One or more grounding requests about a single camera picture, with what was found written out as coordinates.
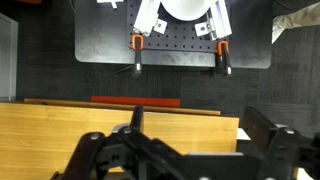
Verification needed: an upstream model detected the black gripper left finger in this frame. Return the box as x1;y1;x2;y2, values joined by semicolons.
49;105;188;180

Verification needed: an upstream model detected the aluminium extrusion profile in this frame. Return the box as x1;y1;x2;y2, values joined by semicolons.
133;0;162;38
208;0;233;41

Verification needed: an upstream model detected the narrow wooden shelf board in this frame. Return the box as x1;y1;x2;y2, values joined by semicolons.
23;97;222;117

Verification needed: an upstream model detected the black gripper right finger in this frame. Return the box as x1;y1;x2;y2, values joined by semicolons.
241;106;320;180

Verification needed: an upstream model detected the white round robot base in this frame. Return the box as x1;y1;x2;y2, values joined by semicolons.
160;0;215;22

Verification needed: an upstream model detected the white cabinet panel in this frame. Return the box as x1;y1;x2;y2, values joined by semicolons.
0;13;19;102

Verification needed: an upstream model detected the black round-cornered base table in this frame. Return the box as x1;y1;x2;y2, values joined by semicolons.
74;0;274;70

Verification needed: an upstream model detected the silver angle bracket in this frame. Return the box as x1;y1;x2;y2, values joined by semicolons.
152;18;168;35
194;19;215;38

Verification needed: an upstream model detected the orange black bar clamp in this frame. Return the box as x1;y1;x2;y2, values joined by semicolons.
130;34;145;80
214;40;234;78

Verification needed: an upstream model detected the crumpled beige cloth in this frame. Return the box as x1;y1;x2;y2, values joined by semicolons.
271;1;320;45

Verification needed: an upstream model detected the red strip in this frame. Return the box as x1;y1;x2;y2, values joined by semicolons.
91;95;181;109

